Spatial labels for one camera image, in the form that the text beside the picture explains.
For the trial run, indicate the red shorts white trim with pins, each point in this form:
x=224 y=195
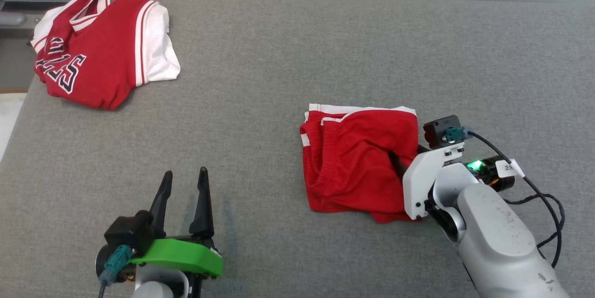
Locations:
x=353 y=158

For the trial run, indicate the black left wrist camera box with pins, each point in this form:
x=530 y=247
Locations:
x=128 y=233

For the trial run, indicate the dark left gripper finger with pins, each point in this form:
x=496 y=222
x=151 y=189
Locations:
x=160 y=205
x=203 y=205

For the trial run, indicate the white laundry basket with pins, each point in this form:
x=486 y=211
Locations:
x=9 y=121

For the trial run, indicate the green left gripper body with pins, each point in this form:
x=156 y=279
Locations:
x=186 y=254

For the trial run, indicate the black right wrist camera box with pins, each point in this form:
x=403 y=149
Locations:
x=437 y=128

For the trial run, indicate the red jersey white sleeves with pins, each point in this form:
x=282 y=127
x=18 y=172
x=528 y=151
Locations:
x=102 y=56

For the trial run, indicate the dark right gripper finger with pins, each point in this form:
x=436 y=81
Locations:
x=399 y=165

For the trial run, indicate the grey metal stand frame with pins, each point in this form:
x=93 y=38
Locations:
x=18 y=14

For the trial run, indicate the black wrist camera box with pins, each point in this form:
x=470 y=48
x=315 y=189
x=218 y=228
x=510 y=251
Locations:
x=128 y=233
x=437 y=128

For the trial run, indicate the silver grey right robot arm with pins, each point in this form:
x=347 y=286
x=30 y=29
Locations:
x=497 y=242

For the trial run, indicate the grey fabric sofa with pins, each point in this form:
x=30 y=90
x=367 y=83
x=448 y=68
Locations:
x=260 y=102

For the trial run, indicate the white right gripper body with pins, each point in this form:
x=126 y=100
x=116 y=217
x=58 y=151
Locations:
x=418 y=182

